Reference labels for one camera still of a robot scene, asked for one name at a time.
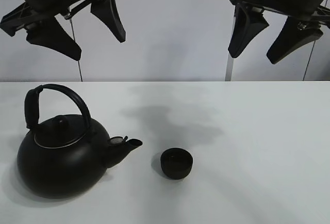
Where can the black metal teapot kettle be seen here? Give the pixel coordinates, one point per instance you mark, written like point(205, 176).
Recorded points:
point(66, 155)

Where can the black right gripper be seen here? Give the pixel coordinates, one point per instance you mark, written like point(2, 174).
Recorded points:
point(302, 25)

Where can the small black teacup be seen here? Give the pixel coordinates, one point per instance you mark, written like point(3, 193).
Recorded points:
point(176, 163)

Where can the white vertical post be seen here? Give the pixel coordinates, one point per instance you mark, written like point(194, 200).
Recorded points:
point(229, 68)

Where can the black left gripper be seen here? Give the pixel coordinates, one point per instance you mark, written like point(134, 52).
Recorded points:
point(49, 33)

